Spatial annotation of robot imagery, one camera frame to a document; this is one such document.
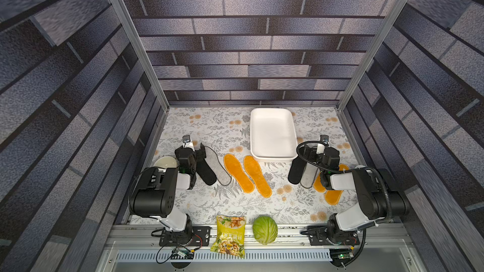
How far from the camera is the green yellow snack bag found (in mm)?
696

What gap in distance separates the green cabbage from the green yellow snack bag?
0.20 ft

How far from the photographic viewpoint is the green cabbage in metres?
0.70
